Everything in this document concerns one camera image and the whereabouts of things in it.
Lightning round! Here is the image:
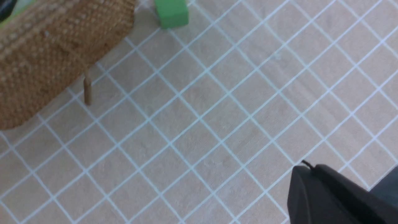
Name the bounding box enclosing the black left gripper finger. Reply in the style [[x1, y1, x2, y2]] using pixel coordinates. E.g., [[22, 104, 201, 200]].
[[287, 160, 398, 224]]

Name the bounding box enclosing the checkered beige tablecloth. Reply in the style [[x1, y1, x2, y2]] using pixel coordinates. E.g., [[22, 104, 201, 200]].
[[1, 0, 397, 224]]

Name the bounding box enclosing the green foam cube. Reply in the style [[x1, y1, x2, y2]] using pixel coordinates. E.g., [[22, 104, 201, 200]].
[[155, 0, 189, 29]]

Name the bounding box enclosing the woven wicker basket green lining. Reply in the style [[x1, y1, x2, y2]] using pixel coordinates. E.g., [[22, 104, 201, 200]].
[[0, 0, 136, 130]]

